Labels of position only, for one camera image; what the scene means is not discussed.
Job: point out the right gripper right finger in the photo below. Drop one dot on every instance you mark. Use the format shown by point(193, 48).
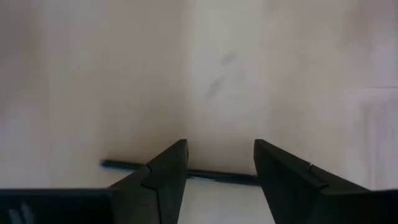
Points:
point(304, 193)

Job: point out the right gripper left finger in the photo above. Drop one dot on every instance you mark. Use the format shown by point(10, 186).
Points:
point(140, 199)

